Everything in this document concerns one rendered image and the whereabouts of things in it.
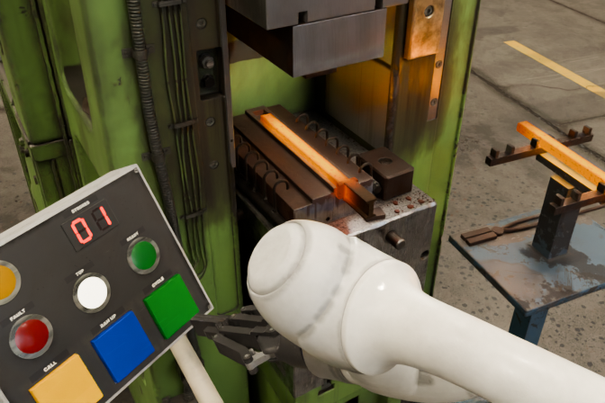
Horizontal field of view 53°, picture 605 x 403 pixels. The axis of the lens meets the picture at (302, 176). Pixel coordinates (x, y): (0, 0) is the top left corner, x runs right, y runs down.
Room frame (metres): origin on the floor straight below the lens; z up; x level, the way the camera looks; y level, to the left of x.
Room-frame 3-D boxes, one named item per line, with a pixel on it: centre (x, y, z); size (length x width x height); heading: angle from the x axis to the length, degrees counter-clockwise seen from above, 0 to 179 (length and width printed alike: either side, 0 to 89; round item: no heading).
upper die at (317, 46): (1.23, 0.04, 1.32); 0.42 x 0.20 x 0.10; 31
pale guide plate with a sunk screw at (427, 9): (1.32, -0.27, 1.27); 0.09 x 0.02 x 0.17; 121
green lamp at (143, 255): (0.72, 0.25, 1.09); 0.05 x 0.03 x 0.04; 121
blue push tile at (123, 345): (0.62, 0.27, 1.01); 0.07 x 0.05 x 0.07; 146
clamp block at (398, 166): (1.19, -0.19, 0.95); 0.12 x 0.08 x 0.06; 31
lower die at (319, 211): (1.23, 0.04, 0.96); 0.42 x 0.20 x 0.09; 31
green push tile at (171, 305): (0.70, 0.21, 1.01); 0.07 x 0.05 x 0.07; 146
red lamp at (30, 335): (0.56, 0.36, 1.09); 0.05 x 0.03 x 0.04; 121
